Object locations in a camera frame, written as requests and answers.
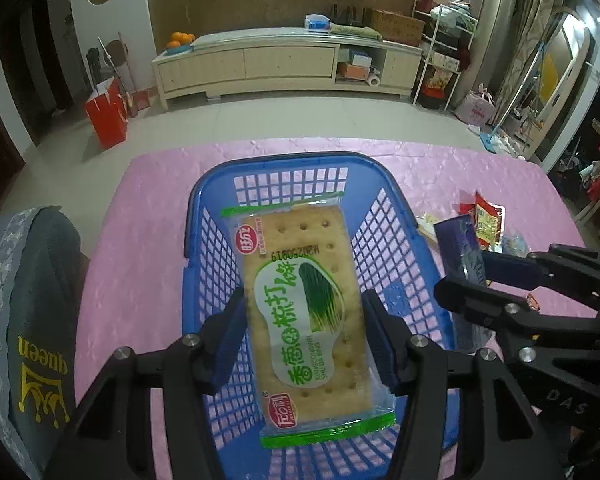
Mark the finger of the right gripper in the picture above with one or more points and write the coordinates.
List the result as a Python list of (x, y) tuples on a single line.
[(507, 315), (572, 271)]

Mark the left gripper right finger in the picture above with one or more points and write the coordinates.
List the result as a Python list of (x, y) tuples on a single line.
[(499, 436)]

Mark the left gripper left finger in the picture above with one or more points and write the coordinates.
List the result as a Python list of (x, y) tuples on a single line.
[(109, 433)]

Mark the orange snack packet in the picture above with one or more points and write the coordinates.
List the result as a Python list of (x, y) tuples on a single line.
[(532, 302)]

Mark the blue purple candy bar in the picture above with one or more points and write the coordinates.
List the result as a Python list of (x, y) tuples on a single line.
[(461, 257)]

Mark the red yellow snack pouch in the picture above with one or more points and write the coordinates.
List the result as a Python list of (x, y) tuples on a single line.
[(489, 221)]

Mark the green cracker packet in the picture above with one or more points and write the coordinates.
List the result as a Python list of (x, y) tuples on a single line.
[(315, 375)]

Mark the small red snack pouch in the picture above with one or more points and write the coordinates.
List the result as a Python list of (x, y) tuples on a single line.
[(466, 208)]

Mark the clear white cracker packet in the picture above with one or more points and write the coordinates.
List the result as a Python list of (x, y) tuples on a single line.
[(426, 223)]

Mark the pink quilted table cover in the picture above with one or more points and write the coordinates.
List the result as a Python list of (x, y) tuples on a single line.
[(134, 288)]

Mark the pink gift bag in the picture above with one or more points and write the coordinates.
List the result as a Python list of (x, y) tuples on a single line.
[(476, 109)]

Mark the grey queen print cushion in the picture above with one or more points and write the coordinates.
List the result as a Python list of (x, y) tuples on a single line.
[(41, 279)]

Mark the standing arched mirror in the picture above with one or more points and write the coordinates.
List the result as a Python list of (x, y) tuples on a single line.
[(563, 54)]

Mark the white metal shelf rack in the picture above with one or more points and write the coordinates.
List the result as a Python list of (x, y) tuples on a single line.
[(448, 34)]

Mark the brown cardboard box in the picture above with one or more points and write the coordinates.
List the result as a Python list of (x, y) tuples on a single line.
[(397, 27)]

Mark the silver standing air conditioner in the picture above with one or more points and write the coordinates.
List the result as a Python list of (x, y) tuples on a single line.
[(489, 48)]

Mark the red paper bag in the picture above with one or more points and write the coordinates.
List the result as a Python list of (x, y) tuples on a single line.
[(106, 111)]

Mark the green folded towel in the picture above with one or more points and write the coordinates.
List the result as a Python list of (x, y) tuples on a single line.
[(355, 31)]

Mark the blue tissue pack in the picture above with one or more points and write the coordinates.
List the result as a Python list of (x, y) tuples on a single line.
[(316, 22)]

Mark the cream tv cabinet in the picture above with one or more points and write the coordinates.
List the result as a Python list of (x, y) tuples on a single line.
[(286, 59)]

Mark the bowl of oranges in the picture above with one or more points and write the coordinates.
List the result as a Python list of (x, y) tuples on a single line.
[(179, 42)]

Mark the blue handled mop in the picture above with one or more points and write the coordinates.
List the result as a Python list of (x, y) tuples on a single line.
[(487, 139)]

